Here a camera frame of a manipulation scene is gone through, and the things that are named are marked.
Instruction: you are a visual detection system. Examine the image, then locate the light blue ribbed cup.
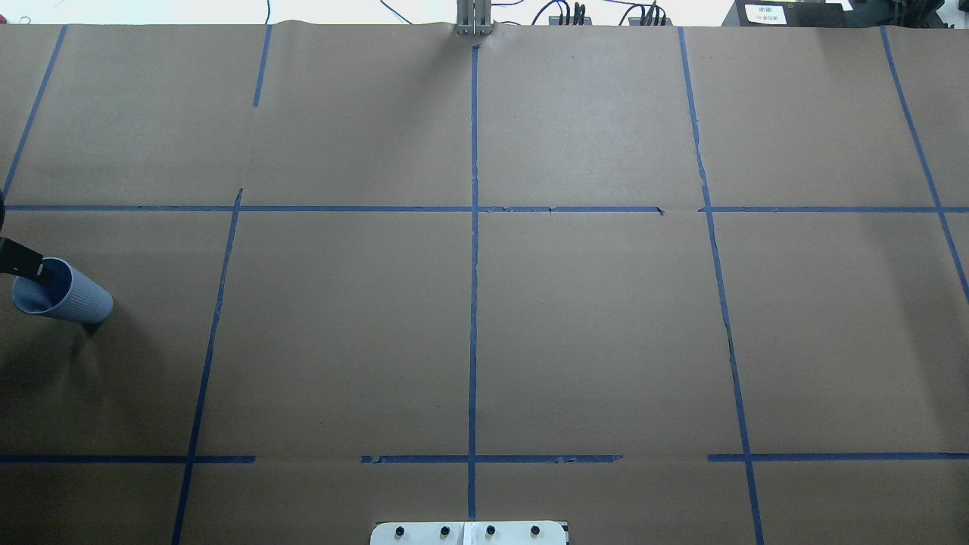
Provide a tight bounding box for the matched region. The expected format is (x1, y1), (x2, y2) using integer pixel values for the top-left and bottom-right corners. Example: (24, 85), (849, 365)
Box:
(11, 257), (114, 325)

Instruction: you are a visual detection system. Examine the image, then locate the aluminium frame post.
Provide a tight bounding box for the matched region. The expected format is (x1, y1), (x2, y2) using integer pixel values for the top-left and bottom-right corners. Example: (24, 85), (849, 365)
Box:
(454, 0), (494, 36)

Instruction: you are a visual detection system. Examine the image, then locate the black connector block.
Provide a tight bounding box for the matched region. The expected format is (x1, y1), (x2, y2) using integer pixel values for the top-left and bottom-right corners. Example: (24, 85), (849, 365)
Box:
(619, 2), (672, 26)
(540, 1), (592, 26)

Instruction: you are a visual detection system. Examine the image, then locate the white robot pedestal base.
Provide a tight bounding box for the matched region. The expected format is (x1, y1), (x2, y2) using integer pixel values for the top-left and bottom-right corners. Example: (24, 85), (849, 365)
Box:
(369, 520), (571, 544)

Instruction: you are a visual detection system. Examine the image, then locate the black box with label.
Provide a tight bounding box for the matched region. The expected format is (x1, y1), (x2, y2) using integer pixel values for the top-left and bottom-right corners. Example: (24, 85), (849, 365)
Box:
(721, 1), (855, 28)

